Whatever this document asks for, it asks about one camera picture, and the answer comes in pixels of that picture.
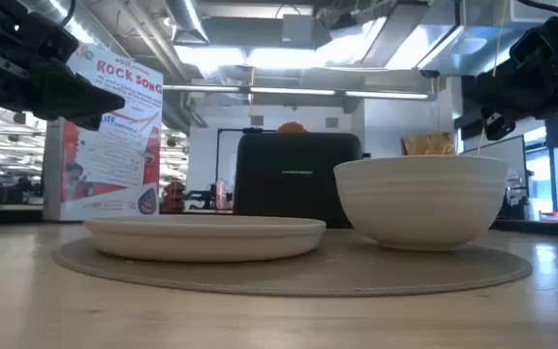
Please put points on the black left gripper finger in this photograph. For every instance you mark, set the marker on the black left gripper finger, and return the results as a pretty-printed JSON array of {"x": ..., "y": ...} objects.
[
  {"x": 80, "y": 99},
  {"x": 85, "y": 122}
]

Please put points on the silver ventilation duct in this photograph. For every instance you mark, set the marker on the silver ventilation duct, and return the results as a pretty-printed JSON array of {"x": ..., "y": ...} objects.
[{"x": 189, "y": 19}]

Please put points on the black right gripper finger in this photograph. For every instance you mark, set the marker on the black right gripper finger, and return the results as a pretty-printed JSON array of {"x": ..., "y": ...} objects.
[
  {"x": 498, "y": 125},
  {"x": 506, "y": 92}
]

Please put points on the black toaster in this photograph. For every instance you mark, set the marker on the black toaster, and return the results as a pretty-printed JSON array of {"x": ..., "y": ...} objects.
[{"x": 288, "y": 179}]

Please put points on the fluorescent ceiling light strip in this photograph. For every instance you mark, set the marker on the fluorescent ceiling light strip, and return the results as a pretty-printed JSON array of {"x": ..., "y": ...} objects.
[{"x": 291, "y": 91}]

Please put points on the amber plastic tumbler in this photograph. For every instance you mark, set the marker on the amber plastic tumbler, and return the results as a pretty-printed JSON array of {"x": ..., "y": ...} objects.
[{"x": 428, "y": 144}]

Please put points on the red and white cereal box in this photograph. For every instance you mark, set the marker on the red and white cereal box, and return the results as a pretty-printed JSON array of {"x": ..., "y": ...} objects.
[{"x": 114, "y": 140}]

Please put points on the white ribbed bowl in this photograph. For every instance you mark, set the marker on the white ribbed bowl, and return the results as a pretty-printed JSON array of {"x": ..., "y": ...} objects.
[{"x": 420, "y": 199}]

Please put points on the beige round plate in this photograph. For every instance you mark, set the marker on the beige round plate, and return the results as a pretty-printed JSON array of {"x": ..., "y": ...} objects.
[{"x": 205, "y": 237}]

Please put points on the grey round placemat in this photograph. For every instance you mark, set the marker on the grey round placemat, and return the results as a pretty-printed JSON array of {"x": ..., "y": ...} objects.
[{"x": 347, "y": 271}]

